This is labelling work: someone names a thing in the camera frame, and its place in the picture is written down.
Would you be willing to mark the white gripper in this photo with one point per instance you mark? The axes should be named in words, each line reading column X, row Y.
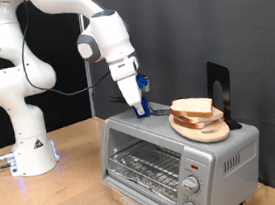
column 130, row 91

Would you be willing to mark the black spatula with blue block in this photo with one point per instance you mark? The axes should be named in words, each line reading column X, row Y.
column 146, row 109

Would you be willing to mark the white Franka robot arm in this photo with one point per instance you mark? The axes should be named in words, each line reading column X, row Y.
column 31, row 139

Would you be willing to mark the silver toaster oven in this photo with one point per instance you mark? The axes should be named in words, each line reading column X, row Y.
column 238, row 157

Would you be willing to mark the metal pole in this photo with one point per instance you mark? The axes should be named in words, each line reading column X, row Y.
column 91, row 103

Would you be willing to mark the wooden cutting board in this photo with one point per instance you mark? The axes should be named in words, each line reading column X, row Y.
column 212, row 133

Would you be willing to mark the black metal bookend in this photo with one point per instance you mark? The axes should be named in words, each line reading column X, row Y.
column 227, row 88

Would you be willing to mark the dark grey backdrop curtain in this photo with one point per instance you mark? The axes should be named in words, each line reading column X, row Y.
column 185, row 26

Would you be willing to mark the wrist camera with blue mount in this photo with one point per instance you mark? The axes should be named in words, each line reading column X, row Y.
column 141, row 81

